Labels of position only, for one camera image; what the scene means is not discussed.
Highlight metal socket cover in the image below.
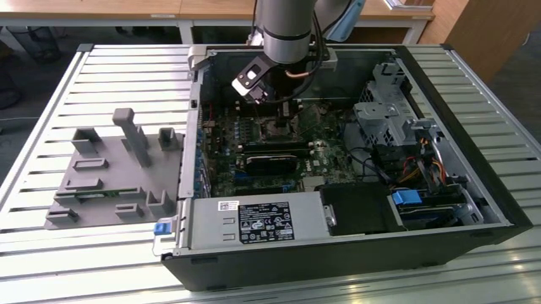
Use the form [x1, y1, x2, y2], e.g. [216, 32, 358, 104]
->
[295, 103, 335, 134]

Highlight CPU socket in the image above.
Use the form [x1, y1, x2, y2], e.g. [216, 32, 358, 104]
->
[259, 116, 303, 142]

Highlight green motherboard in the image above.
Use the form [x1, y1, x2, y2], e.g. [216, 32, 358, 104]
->
[198, 101, 361, 197]

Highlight silver metal drive cage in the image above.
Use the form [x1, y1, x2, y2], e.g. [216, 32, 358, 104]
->
[351, 61, 421, 147]

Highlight black graphics card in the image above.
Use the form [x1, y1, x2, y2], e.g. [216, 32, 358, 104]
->
[243, 154, 299, 177]

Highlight silver chipset heatsink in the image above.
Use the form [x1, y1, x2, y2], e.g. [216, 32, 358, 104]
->
[303, 176, 327, 191]

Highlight black plastic fan shroud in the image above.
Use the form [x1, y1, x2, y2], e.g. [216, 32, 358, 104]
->
[315, 182, 406, 237]

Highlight blue disk carrier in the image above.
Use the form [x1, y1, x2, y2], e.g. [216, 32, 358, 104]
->
[390, 189, 423, 209]

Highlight silver power supply unit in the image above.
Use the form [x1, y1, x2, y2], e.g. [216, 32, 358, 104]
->
[186, 191, 331, 250]

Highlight wooden desk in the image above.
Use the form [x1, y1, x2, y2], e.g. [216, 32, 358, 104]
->
[0, 0, 437, 45]

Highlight grey plastic parts rack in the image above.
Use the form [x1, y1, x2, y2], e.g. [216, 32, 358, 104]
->
[43, 108, 187, 231]

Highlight wooden cabinet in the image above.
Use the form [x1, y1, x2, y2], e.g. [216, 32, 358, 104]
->
[421, 0, 541, 84]

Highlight blue case latch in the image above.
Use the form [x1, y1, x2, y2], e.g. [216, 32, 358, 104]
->
[153, 221, 176, 237]

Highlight green RAM stick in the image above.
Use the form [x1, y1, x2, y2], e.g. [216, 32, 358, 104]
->
[75, 189, 139, 199]

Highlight black open PC case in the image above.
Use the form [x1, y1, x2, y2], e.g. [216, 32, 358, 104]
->
[160, 44, 533, 292]

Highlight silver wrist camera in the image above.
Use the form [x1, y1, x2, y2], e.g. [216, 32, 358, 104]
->
[231, 56, 276, 105]

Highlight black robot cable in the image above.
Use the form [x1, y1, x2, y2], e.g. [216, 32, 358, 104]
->
[270, 8, 331, 104]

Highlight grey case handle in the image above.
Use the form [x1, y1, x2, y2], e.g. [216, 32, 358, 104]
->
[186, 46, 212, 71]

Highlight orange and yellow wires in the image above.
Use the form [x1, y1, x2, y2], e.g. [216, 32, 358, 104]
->
[401, 157, 450, 185]

